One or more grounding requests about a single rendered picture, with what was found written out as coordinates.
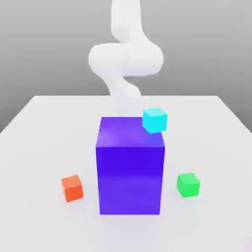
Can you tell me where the small green cube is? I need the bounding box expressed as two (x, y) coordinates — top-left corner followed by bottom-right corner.
(176, 172), (201, 198)

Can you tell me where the large purple box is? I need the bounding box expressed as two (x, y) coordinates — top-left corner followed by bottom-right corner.
(95, 116), (165, 216)

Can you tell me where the small orange cube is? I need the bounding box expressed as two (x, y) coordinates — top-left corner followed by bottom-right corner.
(61, 174), (84, 203)

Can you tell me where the small cyan cube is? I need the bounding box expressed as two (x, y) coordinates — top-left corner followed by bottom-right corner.
(142, 107), (168, 134)

